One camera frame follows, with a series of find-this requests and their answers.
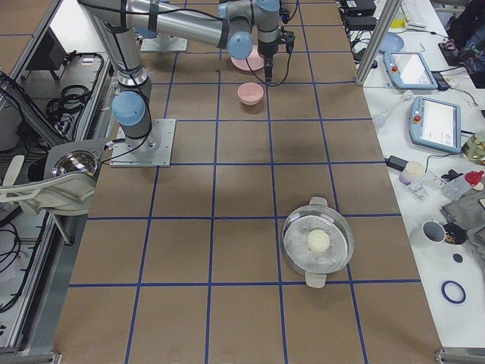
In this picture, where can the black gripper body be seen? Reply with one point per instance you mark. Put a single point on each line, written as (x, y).
(267, 49)

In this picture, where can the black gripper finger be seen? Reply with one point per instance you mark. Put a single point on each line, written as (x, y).
(268, 68)

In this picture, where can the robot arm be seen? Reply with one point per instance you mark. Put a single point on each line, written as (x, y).
(131, 106)
(231, 29)

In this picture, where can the pink plate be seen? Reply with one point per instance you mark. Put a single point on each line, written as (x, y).
(254, 62)

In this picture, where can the pink bowl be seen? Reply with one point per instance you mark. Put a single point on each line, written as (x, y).
(250, 93)

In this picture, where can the light blue plate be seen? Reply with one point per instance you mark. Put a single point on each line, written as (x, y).
(392, 42)

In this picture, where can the steel bowl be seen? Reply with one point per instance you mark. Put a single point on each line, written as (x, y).
(79, 160)

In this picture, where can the teach pendant far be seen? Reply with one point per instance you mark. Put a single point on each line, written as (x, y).
(408, 70)

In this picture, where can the teach pendant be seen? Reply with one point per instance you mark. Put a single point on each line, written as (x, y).
(435, 124)
(408, 70)

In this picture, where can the black power adapter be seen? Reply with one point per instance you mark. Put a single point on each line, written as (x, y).
(396, 163)

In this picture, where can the teach pendant near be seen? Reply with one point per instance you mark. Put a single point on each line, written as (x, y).
(435, 124)

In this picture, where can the white purple jar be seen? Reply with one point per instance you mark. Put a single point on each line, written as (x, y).
(411, 172)

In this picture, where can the glass pot lid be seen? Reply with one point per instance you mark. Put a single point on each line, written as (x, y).
(316, 242)

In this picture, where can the white mug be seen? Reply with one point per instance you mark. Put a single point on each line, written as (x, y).
(428, 233)

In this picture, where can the grey cloth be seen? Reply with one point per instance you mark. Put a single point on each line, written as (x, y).
(468, 214)

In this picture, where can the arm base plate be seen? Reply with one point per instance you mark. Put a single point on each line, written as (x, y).
(155, 151)
(164, 43)

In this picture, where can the aluminium frame post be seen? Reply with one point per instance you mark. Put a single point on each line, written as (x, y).
(386, 17)

